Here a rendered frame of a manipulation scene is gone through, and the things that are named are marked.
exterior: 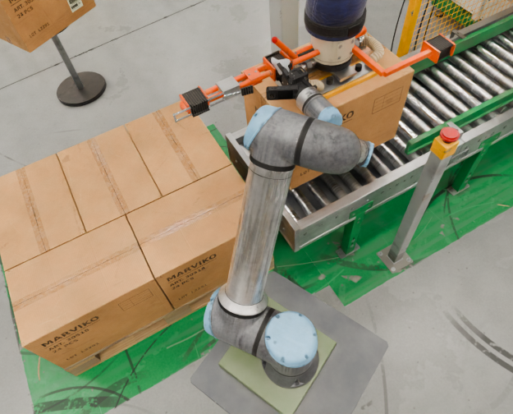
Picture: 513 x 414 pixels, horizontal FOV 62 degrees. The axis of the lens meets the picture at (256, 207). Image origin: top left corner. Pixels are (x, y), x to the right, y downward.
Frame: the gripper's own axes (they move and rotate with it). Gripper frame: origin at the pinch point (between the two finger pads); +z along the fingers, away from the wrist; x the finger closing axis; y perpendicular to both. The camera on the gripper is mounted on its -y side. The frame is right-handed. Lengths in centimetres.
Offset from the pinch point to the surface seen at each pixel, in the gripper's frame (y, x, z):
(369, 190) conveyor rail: 31, -62, -35
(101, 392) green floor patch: -126, -121, -35
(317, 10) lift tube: 17.4, 18.6, -2.8
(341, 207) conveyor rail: 14, -62, -35
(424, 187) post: 44, -49, -52
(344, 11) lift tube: 23.8, 19.4, -9.6
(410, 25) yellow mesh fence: 113, -47, 39
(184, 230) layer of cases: -54, -67, -4
